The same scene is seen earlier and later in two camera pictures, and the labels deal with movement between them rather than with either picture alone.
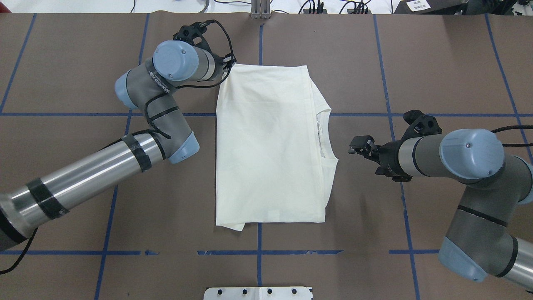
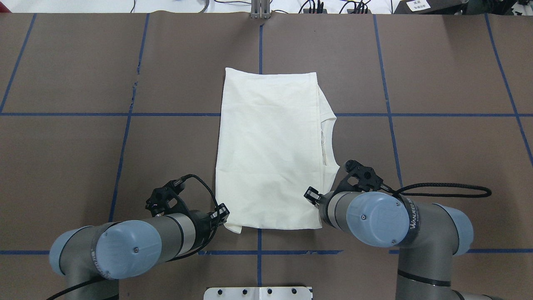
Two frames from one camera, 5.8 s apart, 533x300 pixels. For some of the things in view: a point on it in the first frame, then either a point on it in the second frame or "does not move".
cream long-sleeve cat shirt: x=269 y=167 does not move
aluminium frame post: x=260 y=9 does not move
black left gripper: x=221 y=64 -> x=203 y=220
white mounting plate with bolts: x=260 y=293 does not move
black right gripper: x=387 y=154 -> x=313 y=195
